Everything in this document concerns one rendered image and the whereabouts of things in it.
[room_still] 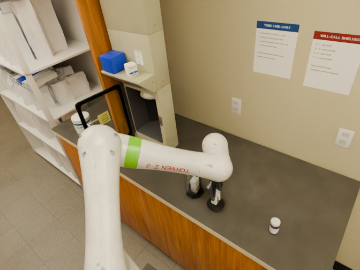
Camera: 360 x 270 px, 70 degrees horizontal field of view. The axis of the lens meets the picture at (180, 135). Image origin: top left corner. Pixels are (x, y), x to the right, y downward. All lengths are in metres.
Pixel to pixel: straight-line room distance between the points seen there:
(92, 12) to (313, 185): 1.51
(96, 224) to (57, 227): 2.09
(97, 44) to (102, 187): 1.03
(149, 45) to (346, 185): 1.27
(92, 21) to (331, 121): 1.37
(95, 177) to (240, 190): 0.93
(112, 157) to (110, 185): 0.08
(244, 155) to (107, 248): 1.13
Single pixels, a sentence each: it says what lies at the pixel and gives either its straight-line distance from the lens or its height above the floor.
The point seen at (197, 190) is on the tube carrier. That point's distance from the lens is 1.41.
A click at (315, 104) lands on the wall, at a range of 1.53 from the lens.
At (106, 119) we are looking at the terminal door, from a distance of 1.70.
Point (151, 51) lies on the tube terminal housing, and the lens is 1.37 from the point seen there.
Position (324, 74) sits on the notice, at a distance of 1.45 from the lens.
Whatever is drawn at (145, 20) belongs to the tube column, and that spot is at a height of 1.78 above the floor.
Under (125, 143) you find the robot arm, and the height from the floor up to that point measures 1.54.
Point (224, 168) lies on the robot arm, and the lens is 0.96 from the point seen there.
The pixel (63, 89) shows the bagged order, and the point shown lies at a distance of 2.61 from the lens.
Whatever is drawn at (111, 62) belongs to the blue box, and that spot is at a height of 1.58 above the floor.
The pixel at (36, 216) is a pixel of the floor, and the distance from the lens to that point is 3.06.
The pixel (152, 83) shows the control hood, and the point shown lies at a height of 1.47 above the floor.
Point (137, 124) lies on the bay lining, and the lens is 1.83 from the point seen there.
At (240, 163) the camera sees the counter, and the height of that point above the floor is 0.94.
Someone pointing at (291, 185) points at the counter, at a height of 0.94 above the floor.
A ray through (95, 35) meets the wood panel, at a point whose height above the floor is 1.69.
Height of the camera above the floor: 2.09
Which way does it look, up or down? 38 degrees down
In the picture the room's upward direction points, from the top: 7 degrees counter-clockwise
